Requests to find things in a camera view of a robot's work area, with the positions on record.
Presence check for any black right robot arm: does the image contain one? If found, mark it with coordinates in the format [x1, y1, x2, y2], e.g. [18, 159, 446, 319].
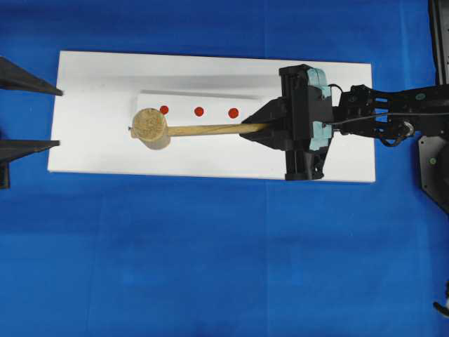
[242, 65, 448, 180]

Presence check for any small white raised block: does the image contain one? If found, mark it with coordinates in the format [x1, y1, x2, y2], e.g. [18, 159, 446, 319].
[135, 93, 262, 126]

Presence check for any black object at bottom right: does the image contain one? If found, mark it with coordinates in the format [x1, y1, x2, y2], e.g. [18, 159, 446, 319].
[433, 280, 449, 317]

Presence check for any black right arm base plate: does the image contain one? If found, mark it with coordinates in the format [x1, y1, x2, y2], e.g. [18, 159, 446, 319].
[418, 136, 448, 214]

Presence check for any wooden mallet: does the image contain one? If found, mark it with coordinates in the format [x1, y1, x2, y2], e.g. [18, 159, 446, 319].
[128, 108, 269, 150]

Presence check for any blue table cloth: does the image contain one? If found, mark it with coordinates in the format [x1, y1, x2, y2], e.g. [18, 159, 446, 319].
[1, 1, 448, 336]

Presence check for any large white foam board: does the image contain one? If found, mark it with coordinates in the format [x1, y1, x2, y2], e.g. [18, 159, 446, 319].
[47, 51, 376, 183]

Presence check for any black table edge rail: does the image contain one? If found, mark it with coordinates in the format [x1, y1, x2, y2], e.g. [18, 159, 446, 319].
[428, 0, 449, 85]

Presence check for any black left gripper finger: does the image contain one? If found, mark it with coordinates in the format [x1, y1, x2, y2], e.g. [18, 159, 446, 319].
[1, 140, 60, 190]
[1, 56, 63, 96]

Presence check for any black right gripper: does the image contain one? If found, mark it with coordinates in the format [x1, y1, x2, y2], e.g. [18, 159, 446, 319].
[239, 65, 334, 180]

